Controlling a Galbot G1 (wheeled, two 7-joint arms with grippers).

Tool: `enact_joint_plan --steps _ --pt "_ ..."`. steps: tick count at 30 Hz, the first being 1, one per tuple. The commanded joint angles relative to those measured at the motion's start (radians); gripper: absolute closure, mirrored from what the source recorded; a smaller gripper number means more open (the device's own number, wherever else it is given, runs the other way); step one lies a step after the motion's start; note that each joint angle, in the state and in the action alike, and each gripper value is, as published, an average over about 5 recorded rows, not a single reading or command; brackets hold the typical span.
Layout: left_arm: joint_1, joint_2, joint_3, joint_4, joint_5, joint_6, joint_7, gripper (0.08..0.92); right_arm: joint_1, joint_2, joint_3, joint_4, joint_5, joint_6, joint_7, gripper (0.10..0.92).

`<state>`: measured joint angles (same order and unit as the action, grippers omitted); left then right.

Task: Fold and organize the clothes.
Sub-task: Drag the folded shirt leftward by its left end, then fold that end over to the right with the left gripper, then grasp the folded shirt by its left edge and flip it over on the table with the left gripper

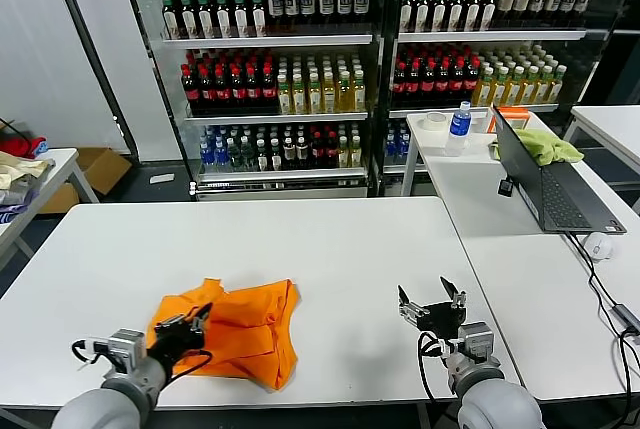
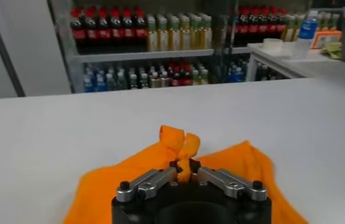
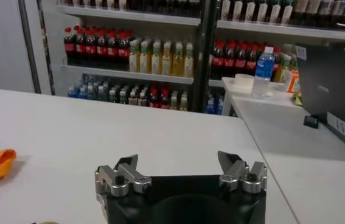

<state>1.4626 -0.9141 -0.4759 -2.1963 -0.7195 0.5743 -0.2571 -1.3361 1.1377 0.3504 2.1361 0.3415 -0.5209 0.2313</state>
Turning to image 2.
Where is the small cola bottle red cap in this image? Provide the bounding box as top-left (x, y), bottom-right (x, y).
top-left (171, 64), bottom-right (183, 87)
top-left (182, 63), bottom-right (193, 86)

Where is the clear water bottle blue label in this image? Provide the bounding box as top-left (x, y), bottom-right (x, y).
top-left (293, 10), bottom-right (319, 58)

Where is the metal drinks shelf rack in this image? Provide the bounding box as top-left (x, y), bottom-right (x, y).
top-left (47, 0), bottom-right (231, 94)
top-left (217, 0), bottom-right (343, 83)

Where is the orange t-shirt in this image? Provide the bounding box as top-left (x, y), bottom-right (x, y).
top-left (63, 125), bottom-right (308, 224)

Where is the small blue water bottle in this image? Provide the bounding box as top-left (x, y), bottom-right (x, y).
top-left (83, 71), bottom-right (95, 93)
top-left (227, 65), bottom-right (237, 83)
top-left (237, 64), bottom-right (246, 83)
top-left (94, 71), bottom-right (106, 92)

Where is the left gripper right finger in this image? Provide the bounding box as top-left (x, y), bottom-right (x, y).
top-left (189, 158), bottom-right (268, 202)

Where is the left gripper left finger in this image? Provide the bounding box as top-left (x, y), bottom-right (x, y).
top-left (116, 158), bottom-right (183, 203)

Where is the orange box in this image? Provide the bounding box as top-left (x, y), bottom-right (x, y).
top-left (311, 30), bottom-right (343, 50)

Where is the green cloth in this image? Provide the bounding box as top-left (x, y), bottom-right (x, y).
top-left (321, 41), bottom-right (343, 60)

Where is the white metal-leg table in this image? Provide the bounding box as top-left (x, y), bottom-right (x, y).
top-left (246, 42), bottom-right (343, 82)

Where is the small green water bottle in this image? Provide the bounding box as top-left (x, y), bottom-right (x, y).
top-left (105, 71), bottom-right (116, 91)
top-left (116, 71), bottom-right (127, 91)

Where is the white tape roll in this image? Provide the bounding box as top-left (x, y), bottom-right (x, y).
top-left (262, 38), bottom-right (284, 52)

